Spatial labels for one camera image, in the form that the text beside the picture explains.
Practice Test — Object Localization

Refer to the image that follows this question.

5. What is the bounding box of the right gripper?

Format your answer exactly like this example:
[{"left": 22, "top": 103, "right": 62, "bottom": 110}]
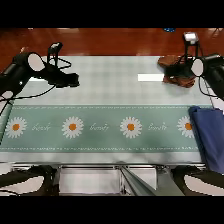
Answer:
[{"left": 165, "top": 59, "right": 196, "bottom": 81}]

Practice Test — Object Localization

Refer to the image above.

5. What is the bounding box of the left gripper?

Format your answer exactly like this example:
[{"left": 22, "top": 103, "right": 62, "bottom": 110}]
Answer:
[{"left": 48, "top": 71, "right": 81, "bottom": 89}]

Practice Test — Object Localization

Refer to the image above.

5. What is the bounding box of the brown T-shirt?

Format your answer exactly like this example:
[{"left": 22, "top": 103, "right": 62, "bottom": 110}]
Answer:
[{"left": 157, "top": 54, "right": 198, "bottom": 89}]

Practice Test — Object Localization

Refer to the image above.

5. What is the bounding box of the blue garment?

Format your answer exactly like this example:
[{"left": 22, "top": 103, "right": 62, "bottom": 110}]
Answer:
[{"left": 188, "top": 105, "right": 224, "bottom": 175}]

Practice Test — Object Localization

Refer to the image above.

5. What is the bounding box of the black cable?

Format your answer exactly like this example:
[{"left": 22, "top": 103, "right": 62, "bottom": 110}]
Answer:
[
  {"left": 0, "top": 83, "right": 58, "bottom": 116},
  {"left": 198, "top": 75, "right": 215, "bottom": 98}
]

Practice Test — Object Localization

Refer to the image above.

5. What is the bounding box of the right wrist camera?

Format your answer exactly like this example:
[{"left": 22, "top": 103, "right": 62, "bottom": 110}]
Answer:
[{"left": 182, "top": 31, "right": 201, "bottom": 64}]

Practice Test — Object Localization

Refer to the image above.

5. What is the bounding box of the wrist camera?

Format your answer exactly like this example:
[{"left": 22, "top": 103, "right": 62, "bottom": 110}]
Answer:
[
  {"left": 46, "top": 41, "right": 72, "bottom": 72},
  {"left": 182, "top": 31, "right": 201, "bottom": 64}
]

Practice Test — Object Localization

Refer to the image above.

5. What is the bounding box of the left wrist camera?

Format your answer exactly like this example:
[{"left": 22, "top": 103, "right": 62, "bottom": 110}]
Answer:
[{"left": 46, "top": 41, "right": 72, "bottom": 72}]

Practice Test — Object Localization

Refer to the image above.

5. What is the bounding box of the silver frame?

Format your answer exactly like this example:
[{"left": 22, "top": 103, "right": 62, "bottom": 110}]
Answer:
[{"left": 0, "top": 161, "right": 224, "bottom": 197}]

